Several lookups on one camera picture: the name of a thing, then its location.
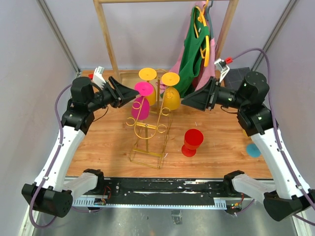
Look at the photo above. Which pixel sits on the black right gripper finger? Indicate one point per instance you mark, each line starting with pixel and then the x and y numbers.
pixel 203 93
pixel 199 101

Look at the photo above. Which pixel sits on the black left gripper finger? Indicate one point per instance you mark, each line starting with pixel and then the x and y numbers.
pixel 118 86
pixel 126 97

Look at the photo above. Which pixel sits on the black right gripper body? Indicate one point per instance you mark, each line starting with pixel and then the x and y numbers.
pixel 220 96

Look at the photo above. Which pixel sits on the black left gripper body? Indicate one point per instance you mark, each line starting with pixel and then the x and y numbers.
pixel 108 96

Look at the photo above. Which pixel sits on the magenta wine glass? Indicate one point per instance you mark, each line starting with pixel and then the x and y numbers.
pixel 140 108

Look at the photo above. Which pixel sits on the red wine glass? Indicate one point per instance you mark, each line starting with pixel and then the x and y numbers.
pixel 193 138

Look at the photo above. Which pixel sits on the blue wine glass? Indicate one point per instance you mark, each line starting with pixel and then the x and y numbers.
pixel 253 151

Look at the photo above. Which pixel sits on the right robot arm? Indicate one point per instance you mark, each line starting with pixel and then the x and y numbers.
pixel 290 194

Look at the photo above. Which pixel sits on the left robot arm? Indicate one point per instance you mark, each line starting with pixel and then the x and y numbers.
pixel 48 193

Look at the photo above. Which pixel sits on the wooden clothes rack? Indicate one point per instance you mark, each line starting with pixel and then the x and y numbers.
pixel 139 33

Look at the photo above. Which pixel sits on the dark grey folded cloth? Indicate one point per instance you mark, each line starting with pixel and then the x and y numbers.
pixel 235 76

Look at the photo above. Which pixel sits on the yellow clothes hanger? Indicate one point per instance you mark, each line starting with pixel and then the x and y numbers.
pixel 202 27

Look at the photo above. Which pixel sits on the green garment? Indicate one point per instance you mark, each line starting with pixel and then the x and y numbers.
pixel 191 61

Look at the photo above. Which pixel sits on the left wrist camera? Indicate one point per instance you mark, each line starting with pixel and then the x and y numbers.
pixel 97 77

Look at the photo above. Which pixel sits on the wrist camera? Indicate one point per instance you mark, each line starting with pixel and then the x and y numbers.
pixel 97 77
pixel 222 66

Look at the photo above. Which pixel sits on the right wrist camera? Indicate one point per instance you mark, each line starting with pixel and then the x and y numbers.
pixel 222 66

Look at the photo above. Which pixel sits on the gold wire wine glass rack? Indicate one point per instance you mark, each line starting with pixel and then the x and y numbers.
pixel 158 122

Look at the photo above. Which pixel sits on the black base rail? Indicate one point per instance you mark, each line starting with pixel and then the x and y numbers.
pixel 162 193

